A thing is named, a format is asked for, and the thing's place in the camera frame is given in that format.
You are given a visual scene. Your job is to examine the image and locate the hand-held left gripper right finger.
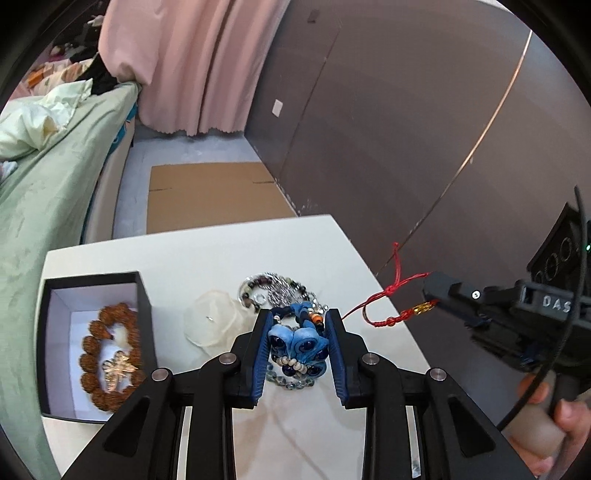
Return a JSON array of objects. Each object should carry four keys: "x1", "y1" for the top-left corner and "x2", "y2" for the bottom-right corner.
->
[{"x1": 325, "y1": 308, "x2": 536, "y2": 480}]

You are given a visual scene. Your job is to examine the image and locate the colourful clutter pile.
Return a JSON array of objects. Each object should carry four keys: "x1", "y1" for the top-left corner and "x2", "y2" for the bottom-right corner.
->
[{"x1": 25, "y1": 58, "x2": 99, "y2": 90}]

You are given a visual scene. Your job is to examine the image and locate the cream duvet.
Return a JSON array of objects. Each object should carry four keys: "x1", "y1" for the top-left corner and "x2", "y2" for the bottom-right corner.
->
[{"x1": 0, "y1": 78, "x2": 96, "y2": 160}]

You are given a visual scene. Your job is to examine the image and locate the bed with green sheet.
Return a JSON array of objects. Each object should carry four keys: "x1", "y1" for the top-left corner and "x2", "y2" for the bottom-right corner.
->
[{"x1": 0, "y1": 83, "x2": 140, "y2": 480}]

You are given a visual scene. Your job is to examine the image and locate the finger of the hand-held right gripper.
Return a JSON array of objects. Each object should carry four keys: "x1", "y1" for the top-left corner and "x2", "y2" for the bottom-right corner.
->
[
  {"x1": 468, "y1": 320, "x2": 540, "y2": 373},
  {"x1": 422, "y1": 271, "x2": 486, "y2": 322}
]

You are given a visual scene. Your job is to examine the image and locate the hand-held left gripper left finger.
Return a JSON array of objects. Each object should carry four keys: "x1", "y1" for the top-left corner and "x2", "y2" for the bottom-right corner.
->
[{"x1": 60, "y1": 309, "x2": 274, "y2": 480}]

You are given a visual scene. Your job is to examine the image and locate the clear bead bracelet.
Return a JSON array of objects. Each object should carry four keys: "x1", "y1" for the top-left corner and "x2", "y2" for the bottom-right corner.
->
[{"x1": 265, "y1": 362, "x2": 320, "y2": 391}]

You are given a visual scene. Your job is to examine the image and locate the gold cross pendant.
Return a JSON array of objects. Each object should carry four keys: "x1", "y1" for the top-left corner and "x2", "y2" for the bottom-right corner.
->
[{"x1": 99, "y1": 351, "x2": 140, "y2": 393}]

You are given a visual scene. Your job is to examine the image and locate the red string bracelet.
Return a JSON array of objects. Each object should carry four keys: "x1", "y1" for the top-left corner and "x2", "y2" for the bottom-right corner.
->
[{"x1": 342, "y1": 242, "x2": 440, "y2": 329}]

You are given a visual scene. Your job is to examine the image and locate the translucent white plastic bag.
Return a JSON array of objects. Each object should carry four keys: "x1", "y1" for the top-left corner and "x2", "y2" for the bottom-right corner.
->
[{"x1": 184, "y1": 289, "x2": 253, "y2": 348}]

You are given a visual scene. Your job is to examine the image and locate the black jewelry box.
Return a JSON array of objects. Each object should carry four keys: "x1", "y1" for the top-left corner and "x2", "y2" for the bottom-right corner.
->
[{"x1": 36, "y1": 272, "x2": 160, "y2": 424}]

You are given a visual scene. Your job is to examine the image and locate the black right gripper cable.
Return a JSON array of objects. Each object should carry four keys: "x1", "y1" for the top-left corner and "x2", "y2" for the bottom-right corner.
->
[{"x1": 496, "y1": 185, "x2": 588, "y2": 431}]

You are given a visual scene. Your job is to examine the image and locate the black cloth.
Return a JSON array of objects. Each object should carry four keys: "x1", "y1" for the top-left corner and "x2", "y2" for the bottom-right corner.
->
[{"x1": 89, "y1": 52, "x2": 124, "y2": 96}]

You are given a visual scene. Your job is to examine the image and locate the grey stone bead bracelet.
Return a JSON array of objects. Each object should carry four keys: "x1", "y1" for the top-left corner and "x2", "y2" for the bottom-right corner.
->
[{"x1": 238, "y1": 273, "x2": 311, "y2": 311}]

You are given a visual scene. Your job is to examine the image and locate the silver chain bracelet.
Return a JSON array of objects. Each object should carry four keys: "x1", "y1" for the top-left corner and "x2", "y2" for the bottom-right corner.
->
[{"x1": 261, "y1": 272, "x2": 326, "y2": 315}]

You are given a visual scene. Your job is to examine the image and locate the brown wooden bead bracelet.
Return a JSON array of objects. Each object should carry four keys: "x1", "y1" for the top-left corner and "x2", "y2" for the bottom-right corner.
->
[{"x1": 79, "y1": 302, "x2": 149, "y2": 409}]

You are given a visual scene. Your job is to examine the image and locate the beige bed frame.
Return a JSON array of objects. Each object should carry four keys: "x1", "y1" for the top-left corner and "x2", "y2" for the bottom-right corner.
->
[{"x1": 80, "y1": 105, "x2": 140, "y2": 245}]

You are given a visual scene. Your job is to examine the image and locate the pink curtain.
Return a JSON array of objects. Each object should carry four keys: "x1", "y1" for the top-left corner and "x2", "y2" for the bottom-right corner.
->
[{"x1": 98, "y1": 0, "x2": 343, "y2": 137}]

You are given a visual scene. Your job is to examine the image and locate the person's right hand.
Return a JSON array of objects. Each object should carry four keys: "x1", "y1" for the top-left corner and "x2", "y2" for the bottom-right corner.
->
[{"x1": 501, "y1": 370, "x2": 591, "y2": 477}]

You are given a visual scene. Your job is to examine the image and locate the blue bead bracelet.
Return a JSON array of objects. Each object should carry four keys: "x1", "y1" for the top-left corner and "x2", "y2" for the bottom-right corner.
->
[{"x1": 265, "y1": 302, "x2": 331, "y2": 377}]

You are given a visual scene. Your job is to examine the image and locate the brown cardboard sheet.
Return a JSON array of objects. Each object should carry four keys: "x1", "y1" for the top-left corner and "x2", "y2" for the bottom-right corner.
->
[{"x1": 147, "y1": 161, "x2": 297, "y2": 235}]

